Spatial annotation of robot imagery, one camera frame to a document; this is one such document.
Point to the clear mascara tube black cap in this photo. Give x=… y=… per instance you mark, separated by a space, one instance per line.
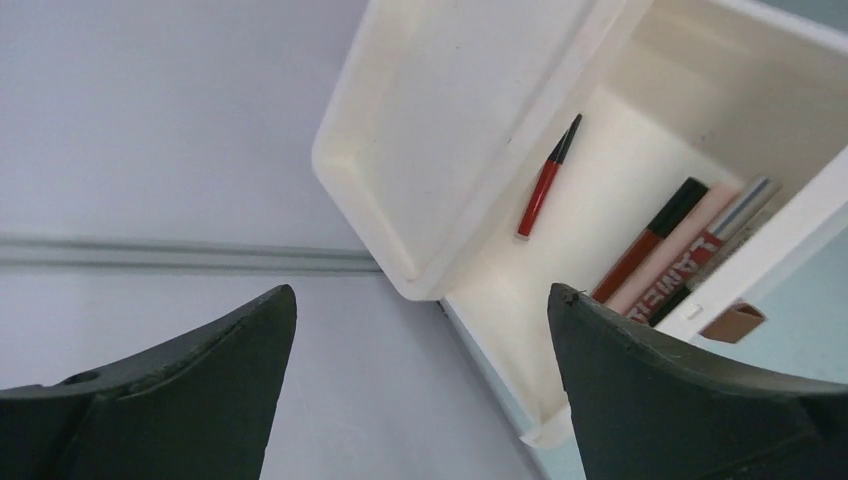
x=729 y=249

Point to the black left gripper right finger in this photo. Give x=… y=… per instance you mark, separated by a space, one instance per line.
x=645 y=405

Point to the white drawer organizer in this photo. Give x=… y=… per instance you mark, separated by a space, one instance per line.
x=442 y=106

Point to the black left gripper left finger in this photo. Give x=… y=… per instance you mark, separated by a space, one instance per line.
x=198 y=406

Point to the red lettered lip gloss tube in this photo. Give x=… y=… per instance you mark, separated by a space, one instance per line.
x=703 y=248

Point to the pink concealer tube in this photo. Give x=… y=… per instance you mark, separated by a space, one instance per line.
x=715 y=199

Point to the dark red lip gloss tube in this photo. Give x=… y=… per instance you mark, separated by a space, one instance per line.
x=678 y=206

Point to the red lip gloss black cap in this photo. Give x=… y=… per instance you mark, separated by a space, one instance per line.
x=545 y=180

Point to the white top drawer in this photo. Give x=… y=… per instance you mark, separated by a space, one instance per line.
x=726 y=92

